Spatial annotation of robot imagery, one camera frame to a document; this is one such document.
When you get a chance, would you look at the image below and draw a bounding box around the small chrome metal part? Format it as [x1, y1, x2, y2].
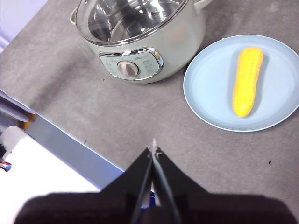
[0, 160, 12, 172]

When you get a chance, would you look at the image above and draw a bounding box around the grey metal frame bar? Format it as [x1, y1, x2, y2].
[0, 90, 37, 123]

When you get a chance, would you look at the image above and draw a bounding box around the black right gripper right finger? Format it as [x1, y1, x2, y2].
[152, 145, 210, 224]

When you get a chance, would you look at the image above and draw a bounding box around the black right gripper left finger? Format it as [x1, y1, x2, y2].
[100, 146, 154, 224]

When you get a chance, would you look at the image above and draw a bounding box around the blue-grey table side panel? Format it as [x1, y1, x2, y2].
[23, 113, 125, 190]

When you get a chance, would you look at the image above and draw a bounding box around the yellow corn cob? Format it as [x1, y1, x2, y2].
[232, 46, 264, 118]

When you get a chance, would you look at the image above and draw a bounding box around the blue round plate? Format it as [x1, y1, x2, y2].
[183, 34, 299, 133]

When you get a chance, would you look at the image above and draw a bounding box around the pale green electric steamer pot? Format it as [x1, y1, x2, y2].
[70, 0, 213, 84]

